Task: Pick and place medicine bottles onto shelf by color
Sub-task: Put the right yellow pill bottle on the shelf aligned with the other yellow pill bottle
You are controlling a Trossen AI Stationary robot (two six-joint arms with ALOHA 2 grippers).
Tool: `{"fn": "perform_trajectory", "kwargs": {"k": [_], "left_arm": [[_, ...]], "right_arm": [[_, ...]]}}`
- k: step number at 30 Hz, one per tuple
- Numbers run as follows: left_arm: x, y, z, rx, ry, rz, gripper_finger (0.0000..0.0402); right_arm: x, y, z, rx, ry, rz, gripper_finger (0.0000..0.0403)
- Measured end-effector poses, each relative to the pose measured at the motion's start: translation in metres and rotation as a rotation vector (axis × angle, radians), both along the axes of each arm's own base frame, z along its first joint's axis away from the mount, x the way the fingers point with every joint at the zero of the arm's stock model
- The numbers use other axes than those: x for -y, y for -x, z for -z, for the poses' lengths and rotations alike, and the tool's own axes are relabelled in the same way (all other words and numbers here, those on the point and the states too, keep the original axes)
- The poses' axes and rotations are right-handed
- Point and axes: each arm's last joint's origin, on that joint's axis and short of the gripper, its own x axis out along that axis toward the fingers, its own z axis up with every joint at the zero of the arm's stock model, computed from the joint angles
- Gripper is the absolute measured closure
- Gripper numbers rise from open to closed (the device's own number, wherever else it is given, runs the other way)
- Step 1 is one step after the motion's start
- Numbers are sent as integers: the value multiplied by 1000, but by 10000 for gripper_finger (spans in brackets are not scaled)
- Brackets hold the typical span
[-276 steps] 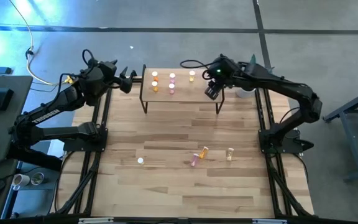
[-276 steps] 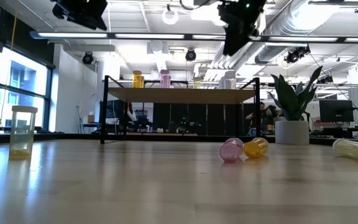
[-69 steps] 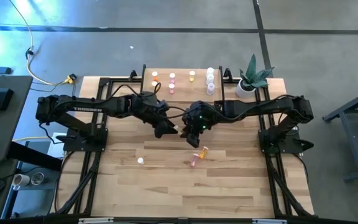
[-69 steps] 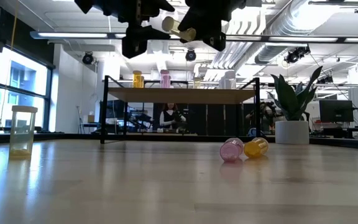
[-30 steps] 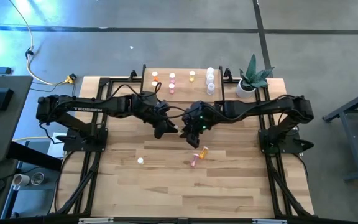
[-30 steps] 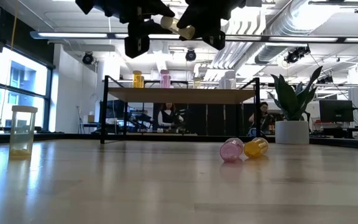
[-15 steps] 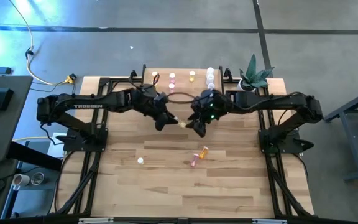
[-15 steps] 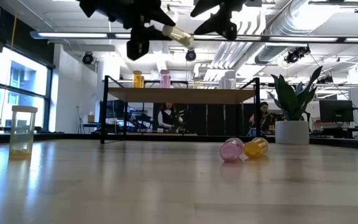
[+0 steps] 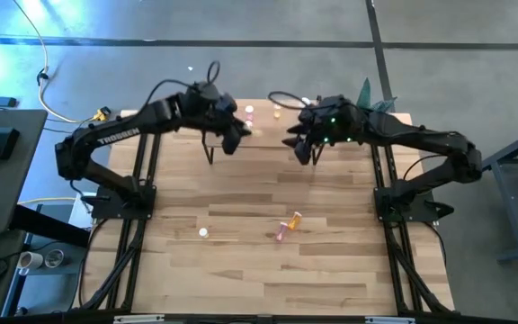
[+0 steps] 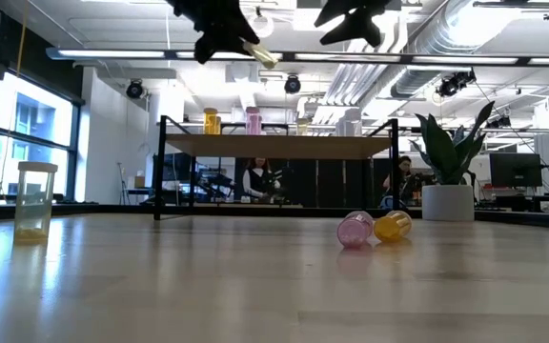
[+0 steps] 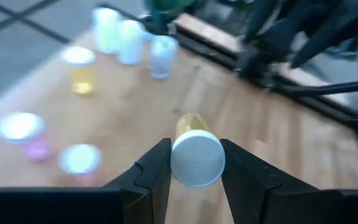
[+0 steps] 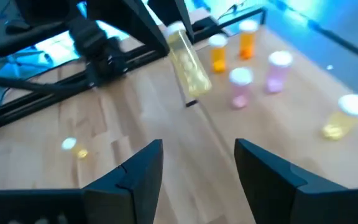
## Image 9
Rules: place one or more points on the blue-grey metal stand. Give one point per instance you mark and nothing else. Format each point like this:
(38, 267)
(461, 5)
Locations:
(511, 207)

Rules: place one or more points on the wooden shelf black metal legs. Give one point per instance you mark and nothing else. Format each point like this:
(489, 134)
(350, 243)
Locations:
(263, 140)

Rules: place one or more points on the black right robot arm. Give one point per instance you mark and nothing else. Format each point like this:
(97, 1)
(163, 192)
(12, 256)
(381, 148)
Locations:
(421, 135)

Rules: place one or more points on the grey metal cup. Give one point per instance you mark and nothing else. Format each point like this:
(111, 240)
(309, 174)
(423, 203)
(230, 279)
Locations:
(54, 258)

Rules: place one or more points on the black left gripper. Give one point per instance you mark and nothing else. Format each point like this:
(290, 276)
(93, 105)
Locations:
(231, 141)

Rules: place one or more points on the black diagonal beam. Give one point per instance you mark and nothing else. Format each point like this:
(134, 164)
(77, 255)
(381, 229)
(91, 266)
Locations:
(47, 225)

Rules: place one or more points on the orange pill vial white cap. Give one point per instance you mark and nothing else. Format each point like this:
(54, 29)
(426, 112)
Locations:
(295, 221)

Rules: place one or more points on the white box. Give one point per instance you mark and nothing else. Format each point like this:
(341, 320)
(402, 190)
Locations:
(78, 218)

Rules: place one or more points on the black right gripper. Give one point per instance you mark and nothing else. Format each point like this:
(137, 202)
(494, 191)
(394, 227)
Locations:
(326, 126)

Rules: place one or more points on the white bracket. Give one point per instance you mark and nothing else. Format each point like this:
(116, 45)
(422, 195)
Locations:
(138, 318)
(389, 320)

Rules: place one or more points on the yellow black power plug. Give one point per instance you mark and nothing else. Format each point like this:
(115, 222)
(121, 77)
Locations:
(101, 114)

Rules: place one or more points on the pink pill vial white cap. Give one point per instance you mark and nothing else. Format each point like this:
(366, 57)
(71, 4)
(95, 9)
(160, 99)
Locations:
(248, 123)
(249, 109)
(281, 232)

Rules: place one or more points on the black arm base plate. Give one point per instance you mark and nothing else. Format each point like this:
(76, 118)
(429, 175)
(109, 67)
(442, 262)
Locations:
(434, 210)
(106, 212)

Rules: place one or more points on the black aluminium rig frame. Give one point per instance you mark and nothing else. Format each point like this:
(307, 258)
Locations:
(322, 319)

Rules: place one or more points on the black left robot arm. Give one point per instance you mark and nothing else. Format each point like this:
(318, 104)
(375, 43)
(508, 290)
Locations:
(119, 135)

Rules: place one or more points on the dark grey desk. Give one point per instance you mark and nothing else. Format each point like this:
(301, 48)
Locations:
(16, 180)

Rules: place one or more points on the green plant in white pot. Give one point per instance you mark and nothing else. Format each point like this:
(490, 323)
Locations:
(365, 92)

